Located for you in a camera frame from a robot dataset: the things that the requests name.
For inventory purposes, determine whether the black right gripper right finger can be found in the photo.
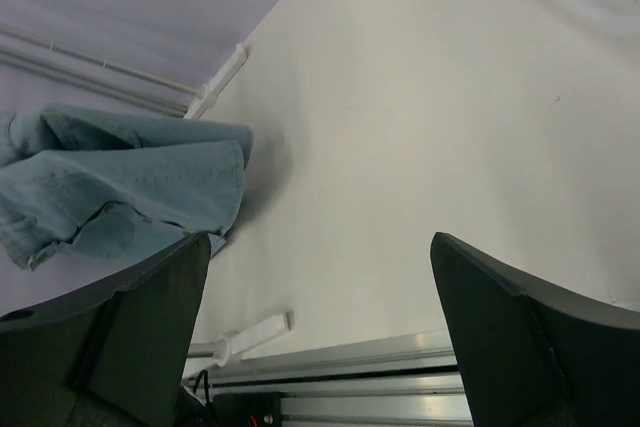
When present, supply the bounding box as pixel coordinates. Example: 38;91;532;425
430;232;639;426

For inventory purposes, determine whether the aluminium rail base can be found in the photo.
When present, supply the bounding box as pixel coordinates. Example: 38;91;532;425
184;331;473;426

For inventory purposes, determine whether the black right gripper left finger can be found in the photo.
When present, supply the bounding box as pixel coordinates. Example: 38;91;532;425
1;234;210;426

